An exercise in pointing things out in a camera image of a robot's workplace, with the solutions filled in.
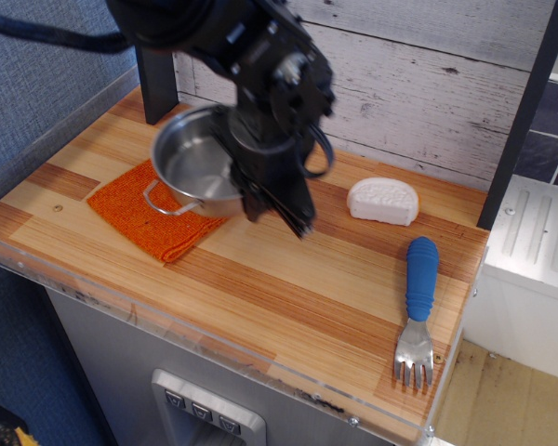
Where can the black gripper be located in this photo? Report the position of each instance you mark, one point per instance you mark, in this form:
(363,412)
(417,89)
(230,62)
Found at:
(267,167)

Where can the grey cabinet button panel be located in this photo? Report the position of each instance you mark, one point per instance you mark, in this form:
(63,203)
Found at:
(193,415)

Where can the white toy cheese wedge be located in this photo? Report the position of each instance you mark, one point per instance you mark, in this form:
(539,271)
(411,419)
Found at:
(384,200)

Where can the stainless steel pot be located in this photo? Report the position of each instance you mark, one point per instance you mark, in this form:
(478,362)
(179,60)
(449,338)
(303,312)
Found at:
(193,166)

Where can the orange knitted towel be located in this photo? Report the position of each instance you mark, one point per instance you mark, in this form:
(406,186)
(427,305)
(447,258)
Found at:
(121,203)

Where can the dark shelf post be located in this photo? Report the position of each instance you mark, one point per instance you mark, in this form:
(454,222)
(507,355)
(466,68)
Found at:
(158,83)
(534,89)

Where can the clear acrylic edge guard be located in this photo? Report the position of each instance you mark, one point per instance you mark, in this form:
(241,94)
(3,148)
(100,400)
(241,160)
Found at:
(319,319)

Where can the yellow black object on floor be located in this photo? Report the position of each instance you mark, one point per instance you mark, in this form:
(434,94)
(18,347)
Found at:
(15,436)

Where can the blue handled metal fork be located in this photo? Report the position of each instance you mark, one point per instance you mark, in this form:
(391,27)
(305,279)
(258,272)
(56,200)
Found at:
(413,357)

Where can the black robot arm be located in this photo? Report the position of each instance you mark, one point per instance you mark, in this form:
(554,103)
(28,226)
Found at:
(283,89)

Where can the right dark shelf post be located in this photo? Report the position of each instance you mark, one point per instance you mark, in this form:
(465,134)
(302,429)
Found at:
(534,89)

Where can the white grooved side counter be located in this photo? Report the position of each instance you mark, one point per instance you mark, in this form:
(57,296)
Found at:
(514,308)

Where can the left dark shelf post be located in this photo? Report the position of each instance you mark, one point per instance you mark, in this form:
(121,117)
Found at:
(158,83)

